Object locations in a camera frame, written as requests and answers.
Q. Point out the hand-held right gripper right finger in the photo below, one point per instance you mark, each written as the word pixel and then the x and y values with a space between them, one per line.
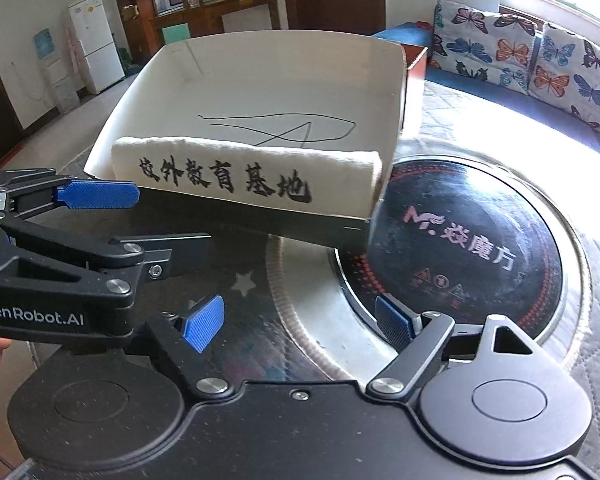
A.
pixel 395 322

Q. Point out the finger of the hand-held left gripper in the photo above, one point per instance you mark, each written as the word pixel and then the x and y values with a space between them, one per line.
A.
pixel 97 195
pixel 170 247

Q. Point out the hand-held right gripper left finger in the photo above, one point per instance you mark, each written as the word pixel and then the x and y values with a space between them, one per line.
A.
pixel 202 322

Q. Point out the white printed cloth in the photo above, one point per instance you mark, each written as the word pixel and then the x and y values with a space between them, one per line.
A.
pixel 330 170

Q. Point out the white cardboard box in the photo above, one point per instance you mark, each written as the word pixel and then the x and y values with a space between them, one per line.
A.
pixel 280 90

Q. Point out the round black induction cooktop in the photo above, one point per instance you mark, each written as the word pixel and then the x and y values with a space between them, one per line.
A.
pixel 480 210

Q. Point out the plain dark wooden door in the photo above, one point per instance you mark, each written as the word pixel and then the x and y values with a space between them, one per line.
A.
pixel 0 85

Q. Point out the white refrigerator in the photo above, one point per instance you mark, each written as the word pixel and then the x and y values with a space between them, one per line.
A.
pixel 97 45

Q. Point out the microwave oven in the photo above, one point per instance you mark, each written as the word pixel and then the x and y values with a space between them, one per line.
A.
pixel 169 4

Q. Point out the dark wooden side table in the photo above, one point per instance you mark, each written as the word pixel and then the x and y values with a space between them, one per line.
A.
pixel 240 5

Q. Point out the blue sofa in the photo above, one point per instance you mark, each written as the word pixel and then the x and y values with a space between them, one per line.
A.
pixel 480 85

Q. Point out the reddish brown box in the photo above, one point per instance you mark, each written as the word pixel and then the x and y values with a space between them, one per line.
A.
pixel 416 57

